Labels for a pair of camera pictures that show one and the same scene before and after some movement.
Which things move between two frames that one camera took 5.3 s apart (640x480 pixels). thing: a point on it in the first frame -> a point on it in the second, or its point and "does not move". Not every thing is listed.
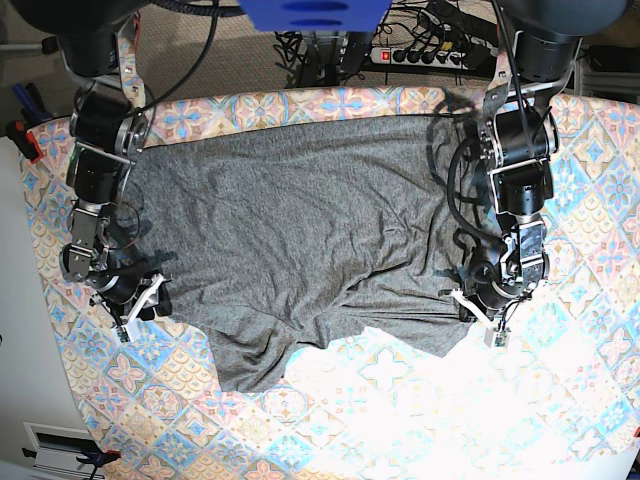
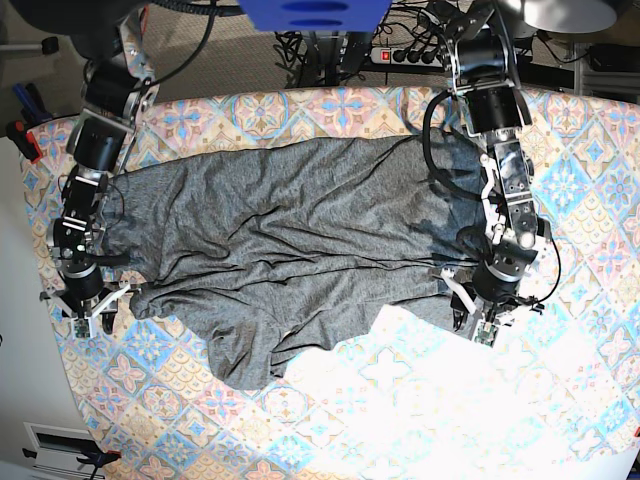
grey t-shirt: (275, 234) does not move
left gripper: (129, 294) -> (84, 297)
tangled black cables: (321, 58) does not move
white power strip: (414, 57) does not move
